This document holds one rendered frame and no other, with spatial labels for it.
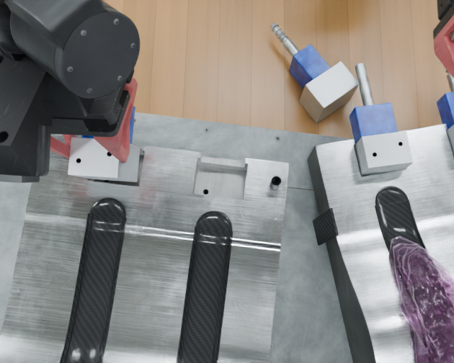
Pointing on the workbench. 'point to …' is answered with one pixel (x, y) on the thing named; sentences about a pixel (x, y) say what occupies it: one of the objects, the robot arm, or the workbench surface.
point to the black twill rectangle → (325, 227)
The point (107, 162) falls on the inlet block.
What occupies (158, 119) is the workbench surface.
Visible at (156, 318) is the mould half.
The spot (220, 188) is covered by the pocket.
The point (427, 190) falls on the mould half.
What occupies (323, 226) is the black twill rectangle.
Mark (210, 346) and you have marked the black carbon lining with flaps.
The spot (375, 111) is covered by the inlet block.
